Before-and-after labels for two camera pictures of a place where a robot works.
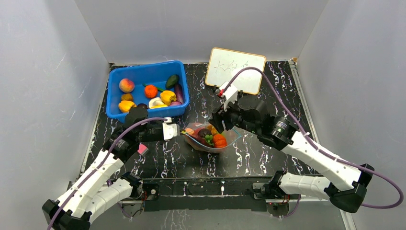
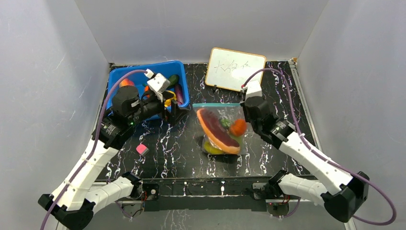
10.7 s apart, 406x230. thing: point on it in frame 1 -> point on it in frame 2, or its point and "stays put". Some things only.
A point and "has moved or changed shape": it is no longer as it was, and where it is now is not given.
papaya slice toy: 194,133 -> 217,133
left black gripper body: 151,133 -> 152,107
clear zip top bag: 204,137 has moved or changed shape
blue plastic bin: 160,88 stays put
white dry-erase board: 223,64 stays put
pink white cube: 143,150 stays put
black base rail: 206,194 stays put
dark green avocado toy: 171,80 stays put
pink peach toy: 126,85 stays put
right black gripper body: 220,119 -> 251,119
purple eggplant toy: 179,93 stays put
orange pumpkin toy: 219,141 has moved or changed shape
